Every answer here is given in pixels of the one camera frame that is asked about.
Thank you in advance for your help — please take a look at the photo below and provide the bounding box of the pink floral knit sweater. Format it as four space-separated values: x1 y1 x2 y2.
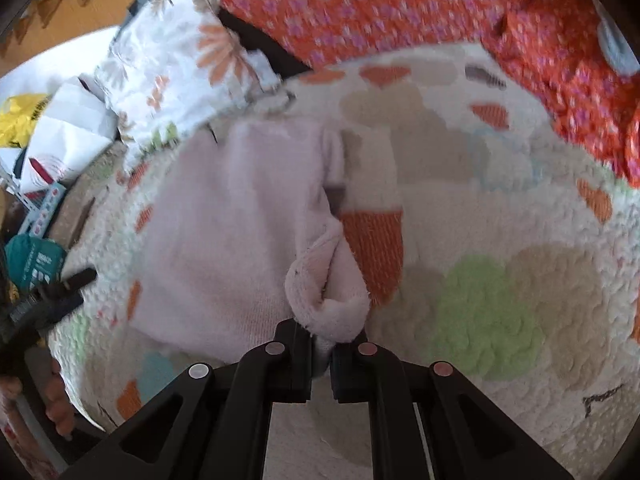
127 115 372 377

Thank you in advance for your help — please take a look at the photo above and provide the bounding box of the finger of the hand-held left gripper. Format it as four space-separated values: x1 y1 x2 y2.
37 291 85 325
59 267 99 294

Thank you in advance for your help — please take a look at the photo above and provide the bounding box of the yellow plastic bag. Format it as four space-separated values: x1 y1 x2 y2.
0 92 54 149

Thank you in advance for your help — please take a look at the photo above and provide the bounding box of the person's left hand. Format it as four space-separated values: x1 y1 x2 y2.
0 359 77 438

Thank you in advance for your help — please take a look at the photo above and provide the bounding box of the teal cardboard box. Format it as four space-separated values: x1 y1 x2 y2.
5 234 67 292

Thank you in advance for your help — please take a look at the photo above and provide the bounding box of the light blue patterned box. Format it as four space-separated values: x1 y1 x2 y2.
22 182 69 239

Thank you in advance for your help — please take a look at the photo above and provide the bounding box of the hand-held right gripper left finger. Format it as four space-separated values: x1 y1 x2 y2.
60 317 314 480

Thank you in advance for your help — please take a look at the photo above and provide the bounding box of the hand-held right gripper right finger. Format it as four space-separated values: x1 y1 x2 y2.
330 341 576 480

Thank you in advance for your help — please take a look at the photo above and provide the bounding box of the beige woven mat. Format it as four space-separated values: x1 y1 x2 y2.
49 142 138 248

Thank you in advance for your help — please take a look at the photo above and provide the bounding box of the orange floral blanket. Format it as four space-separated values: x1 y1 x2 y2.
219 0 640 189

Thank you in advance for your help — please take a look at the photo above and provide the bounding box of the white paper bag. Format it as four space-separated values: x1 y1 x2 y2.
15 77 119 196

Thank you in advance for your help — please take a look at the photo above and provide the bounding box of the quilted patchwork blanket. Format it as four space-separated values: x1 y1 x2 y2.
47 42 640 480

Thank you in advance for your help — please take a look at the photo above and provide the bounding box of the white floral pillow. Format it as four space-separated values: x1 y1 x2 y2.
95 0 282 172

